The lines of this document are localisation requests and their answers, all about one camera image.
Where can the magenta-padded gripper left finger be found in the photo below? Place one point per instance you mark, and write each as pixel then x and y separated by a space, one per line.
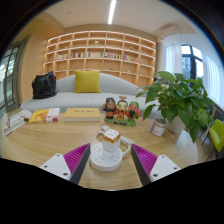
pixel 55 165

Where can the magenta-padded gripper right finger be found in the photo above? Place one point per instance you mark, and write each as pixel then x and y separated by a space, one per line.
pixel 165 166

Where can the white charger with gold band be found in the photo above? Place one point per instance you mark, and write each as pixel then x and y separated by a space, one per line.
pixel 111 142

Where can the small white printed pot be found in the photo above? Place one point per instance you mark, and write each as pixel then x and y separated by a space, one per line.
pixel 158 128

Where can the round white power strip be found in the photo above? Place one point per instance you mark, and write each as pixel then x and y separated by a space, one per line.
pixel 105 162

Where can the flat yellow book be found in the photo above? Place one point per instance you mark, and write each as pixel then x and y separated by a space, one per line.
pixel 81 114

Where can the stack of magazines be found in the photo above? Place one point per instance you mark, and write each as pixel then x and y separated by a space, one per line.
pixel 15 122

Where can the lime green chair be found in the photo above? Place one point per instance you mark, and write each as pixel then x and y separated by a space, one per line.
pixel 217 133

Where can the three-figure colourful figurine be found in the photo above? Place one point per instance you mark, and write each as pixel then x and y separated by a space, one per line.
pixel 122 111

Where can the green potted plant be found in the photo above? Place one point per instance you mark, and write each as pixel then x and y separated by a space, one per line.
pixel 173 96

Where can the grey curved sofa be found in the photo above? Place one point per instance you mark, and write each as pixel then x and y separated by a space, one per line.
pixel 83 100

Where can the black bag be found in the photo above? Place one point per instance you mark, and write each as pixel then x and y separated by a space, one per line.
pixel 44 86

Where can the yellow cushion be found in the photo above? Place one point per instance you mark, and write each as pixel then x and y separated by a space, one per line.
pixel 87 81

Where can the white sheer curtain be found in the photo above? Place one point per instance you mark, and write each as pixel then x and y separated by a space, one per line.
pixel 213 80
pixel 173 58

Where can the dark-framed window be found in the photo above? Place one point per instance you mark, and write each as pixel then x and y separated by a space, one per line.
pixel 191 61

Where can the wooden shelf unit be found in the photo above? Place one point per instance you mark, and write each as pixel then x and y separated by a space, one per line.
pixel 100 53

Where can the white air conditioner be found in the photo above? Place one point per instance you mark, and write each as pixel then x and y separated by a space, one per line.
pixel 170 32

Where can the long ceiling light strip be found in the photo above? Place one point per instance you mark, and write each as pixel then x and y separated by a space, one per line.
pixel 112 11

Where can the glass door with dark frame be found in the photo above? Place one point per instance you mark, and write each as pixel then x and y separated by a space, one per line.
pixel 10 80

